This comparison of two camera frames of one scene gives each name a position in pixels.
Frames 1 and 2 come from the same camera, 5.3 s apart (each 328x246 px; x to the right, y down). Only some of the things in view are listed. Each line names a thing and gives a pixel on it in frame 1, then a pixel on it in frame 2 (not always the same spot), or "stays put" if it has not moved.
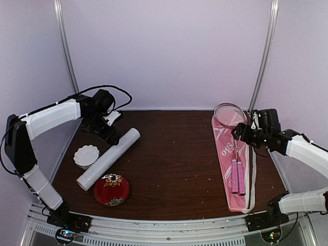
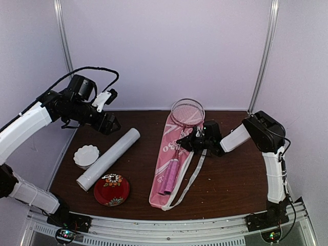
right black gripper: x=240 y=127 → x=189 y=142
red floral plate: x=111 y=189 stays put
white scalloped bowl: x=85 y=156 stays put
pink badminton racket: x=231 y=115 → x=184 y=113
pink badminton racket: x=241 y=176 → x=174 y=169
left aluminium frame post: x=60 y=29 stays put
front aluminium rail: x=223 y=230 stays put
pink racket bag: x=236 y=159 → x=174 y=159
